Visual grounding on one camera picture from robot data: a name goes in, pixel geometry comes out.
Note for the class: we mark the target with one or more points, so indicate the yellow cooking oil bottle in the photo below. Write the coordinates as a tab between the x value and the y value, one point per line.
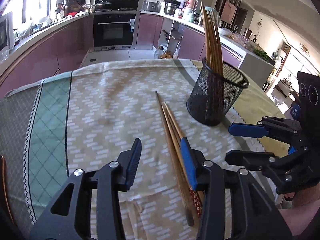
167	55

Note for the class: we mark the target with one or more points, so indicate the steel cooking pot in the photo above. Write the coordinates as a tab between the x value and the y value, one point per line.
171	8

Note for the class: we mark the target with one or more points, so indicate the silver countertop appliance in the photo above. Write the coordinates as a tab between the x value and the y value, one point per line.
5	35

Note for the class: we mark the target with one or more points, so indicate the person's right hand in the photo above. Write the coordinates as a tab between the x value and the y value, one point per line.
305	198

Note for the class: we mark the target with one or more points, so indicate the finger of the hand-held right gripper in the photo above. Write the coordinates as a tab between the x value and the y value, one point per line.
247	130
247	158

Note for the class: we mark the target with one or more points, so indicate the framed wall picture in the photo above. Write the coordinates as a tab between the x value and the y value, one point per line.
228	12

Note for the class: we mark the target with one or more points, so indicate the built-in black oven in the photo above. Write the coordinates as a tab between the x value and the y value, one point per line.
112	30

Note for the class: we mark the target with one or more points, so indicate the white bowl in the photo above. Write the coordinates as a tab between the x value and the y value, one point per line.
225	31

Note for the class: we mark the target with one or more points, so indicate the bunch of wooden chopsticks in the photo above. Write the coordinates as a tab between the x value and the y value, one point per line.
212	42

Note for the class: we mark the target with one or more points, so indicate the black mesh utensil holder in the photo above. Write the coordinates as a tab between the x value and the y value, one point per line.
215	100

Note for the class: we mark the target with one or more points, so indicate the kitchen window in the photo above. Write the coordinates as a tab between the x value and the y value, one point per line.
37	0

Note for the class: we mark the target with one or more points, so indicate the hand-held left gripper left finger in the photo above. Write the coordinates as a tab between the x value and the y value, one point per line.
133	165

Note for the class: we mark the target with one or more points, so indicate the silver rice cooker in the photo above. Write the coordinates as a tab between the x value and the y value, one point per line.
150	6

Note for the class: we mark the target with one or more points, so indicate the light wooden chopstick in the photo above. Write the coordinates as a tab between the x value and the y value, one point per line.
171	130
175	123

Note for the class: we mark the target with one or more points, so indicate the blue bag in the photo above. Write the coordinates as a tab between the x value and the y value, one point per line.
296	111

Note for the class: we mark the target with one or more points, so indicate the round ceiling lamp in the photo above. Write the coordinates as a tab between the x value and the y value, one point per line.
305	49

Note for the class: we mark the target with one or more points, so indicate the clear plastic container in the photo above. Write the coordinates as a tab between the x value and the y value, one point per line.
243	42

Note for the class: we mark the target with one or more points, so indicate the pink kettle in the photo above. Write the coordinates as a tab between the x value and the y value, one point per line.
192	3

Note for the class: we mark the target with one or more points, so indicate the white kitchen counter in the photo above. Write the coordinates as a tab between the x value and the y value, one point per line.
257	72

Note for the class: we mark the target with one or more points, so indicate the hanging kitchen utensils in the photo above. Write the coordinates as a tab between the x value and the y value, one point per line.
73	1

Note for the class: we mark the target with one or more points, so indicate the dark brown chopstick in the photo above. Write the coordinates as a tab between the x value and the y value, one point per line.
184	197

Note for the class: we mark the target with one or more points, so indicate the black wok with lid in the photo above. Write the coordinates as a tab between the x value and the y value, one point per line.
103	5

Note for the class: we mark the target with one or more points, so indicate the dark liquid plastic bottle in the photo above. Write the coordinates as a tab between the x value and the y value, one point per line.
158	53

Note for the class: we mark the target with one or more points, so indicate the wooden chair back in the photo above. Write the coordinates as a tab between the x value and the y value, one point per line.
3	180

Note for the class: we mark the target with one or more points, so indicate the brown tumbler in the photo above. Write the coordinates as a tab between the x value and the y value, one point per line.
247	33

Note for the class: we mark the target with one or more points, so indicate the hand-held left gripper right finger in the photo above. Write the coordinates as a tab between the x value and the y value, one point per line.
188	162

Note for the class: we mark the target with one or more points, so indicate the pink base cabinets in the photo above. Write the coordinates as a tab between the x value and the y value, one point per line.
62	45

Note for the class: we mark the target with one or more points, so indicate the red basin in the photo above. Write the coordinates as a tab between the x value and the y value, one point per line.
74	14

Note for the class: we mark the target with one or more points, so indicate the green leafy vegetables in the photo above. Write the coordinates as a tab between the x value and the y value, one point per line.
262	55

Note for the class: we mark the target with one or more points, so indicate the patterned beige teal tablecloth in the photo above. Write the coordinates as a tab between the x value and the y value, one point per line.
100	105

